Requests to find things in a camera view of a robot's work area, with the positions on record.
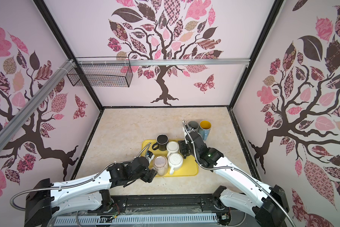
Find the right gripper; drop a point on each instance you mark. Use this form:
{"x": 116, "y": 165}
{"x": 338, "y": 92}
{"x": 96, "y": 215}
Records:
{"x": 182, "y": 146}

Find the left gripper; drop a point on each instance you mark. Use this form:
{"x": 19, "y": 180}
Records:
{"x": 149, "y": 176}

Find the pink iridescent mug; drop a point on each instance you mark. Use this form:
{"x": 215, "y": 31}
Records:
{"x": 160, "y": 164}

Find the grey ceramic mug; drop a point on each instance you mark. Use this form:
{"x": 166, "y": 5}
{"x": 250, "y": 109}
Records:
{"x": 194, "y": 125}

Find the blue butterfly mug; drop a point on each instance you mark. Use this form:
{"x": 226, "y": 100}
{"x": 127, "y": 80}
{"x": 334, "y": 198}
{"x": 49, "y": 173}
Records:
{"x": 204, "y": 129}

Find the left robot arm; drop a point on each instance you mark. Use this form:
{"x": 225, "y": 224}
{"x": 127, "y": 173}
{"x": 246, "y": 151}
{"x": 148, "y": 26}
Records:
{"x": 43, "y": 202}

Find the black mug white base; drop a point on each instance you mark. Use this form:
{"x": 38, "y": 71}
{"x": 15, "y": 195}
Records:
{"x": 183, "y": 150}

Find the small white ceramic mug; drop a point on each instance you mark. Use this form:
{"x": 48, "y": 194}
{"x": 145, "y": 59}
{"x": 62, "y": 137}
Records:
{"x": 172, "y": 147}

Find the black ceramic mug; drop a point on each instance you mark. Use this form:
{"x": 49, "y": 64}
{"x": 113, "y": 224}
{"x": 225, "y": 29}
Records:
{"x": 161, "y": 143}

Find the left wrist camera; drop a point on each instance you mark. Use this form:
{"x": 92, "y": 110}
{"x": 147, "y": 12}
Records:
{"x": 149, "y": 156}

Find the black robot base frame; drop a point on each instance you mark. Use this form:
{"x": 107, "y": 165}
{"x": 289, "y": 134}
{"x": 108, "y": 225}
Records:
{"x": 223, "y": 202}

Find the white slotted cable duct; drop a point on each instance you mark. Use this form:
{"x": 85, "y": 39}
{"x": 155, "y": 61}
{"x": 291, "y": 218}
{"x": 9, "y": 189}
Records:
{"x": 101, "y": 221}

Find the black wire basket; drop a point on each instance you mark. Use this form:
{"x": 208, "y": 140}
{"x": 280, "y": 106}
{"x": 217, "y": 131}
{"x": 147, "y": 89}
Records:
{"x": 102, "y": 73}

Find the aluminium rail back wall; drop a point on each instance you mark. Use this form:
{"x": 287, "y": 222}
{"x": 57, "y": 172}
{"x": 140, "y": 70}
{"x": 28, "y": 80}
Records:
{"x": 224, "y": 61}

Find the aluminium rail wall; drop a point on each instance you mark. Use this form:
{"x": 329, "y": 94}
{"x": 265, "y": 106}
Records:
{"x": 224, "y": 61}
{"x": 23, "y": 115}

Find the aluminium rail left wall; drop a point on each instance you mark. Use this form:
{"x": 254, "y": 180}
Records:
{"x": 23, "y": 115}

